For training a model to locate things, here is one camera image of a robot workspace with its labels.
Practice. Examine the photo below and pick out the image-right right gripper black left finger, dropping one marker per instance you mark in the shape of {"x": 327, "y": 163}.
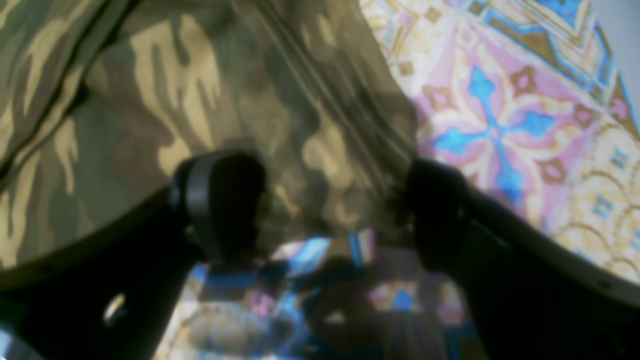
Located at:
{"x": 111, "y": 295}

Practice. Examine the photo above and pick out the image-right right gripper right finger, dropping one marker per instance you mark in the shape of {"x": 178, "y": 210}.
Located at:
{"x": 530, "y": 299}

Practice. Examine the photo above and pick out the camouflage T-shirt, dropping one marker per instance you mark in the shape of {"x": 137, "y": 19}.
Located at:
{"x": 101, "y": 100}

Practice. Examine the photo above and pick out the patterned tile tablecloth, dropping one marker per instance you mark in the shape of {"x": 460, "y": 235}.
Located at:
{"x": 525, "y": 98}

